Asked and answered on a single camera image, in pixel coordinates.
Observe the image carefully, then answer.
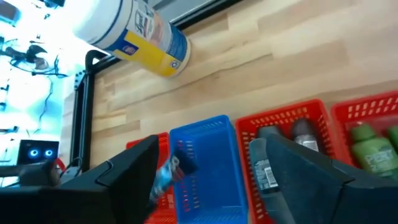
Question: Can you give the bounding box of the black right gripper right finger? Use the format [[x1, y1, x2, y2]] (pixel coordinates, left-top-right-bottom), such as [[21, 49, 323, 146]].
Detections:
[[266, 133, 398, 224]]

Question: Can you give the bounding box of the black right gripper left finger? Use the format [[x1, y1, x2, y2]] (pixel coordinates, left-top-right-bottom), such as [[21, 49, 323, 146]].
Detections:
[[0, 134, 160, 224]]

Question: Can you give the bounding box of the green toiletry bottle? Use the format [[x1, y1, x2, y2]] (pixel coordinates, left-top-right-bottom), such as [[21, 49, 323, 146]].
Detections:
[[349, 122, 398, 180], [387, 125, 398, 152]]

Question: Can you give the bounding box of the grey toiletry bottle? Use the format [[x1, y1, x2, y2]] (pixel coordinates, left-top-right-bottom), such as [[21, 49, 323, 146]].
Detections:
[[248, 126, 296, 224], [290, 119, 321, 154]]

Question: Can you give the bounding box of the black capped toiletry tube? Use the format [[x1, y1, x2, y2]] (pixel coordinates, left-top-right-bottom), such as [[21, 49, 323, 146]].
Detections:
[[148, 148, 199, 206]]

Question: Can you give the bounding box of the black box with blue lights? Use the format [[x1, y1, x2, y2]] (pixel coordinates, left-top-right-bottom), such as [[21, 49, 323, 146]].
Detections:
[[17, 139, 60, 166]]

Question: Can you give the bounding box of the red plastic basket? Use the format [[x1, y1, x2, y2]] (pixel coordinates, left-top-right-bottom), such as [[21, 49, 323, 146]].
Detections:
[[234, 98, 338, 224], [126, 132, 178, 224], [330, 90, 398, 170]]

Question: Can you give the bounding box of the blue plastic basket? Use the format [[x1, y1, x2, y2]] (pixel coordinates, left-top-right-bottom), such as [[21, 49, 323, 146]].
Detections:
[[169, 114, 249, 224]]

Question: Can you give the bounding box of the yellow white wipes canister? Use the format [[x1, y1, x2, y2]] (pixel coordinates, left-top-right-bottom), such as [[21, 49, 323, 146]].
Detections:
[[72, 0, 192, 78]]

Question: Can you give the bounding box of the black aluminium rig frame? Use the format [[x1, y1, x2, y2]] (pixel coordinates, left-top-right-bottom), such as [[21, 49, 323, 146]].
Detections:
[[70, 0, 246, 170]]

